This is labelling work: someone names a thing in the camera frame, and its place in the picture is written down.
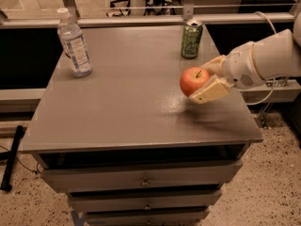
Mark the middle grey drawer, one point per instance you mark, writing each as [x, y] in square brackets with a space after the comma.
[144, 201]

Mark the clear plastic water bottle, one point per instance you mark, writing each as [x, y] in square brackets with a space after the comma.
[74, 44]

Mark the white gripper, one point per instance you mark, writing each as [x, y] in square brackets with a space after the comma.
[241, 67]

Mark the grey drawer cabinet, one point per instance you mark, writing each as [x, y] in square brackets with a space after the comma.
[130, 111]

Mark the bottom grey drawer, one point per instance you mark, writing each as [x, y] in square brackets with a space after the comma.
[146, 217]

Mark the top grey drawer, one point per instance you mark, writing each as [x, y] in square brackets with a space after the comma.
[141, 176]

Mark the black stand leg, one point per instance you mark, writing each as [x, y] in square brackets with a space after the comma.
[10, 157]

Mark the green soda can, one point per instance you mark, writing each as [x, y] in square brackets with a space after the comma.
[191, 36]

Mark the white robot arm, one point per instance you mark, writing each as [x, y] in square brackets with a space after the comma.
[279, 55]

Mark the grey metal railing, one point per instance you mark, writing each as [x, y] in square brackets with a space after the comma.
[42, 13]

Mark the grey drawer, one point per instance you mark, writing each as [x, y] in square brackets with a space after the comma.
[144, 201]
[141, 176]
[146, 217]

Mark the red apple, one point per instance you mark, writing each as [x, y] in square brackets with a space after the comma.
[193, 79]

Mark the black office chair base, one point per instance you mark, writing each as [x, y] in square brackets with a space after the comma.
[118, 8]

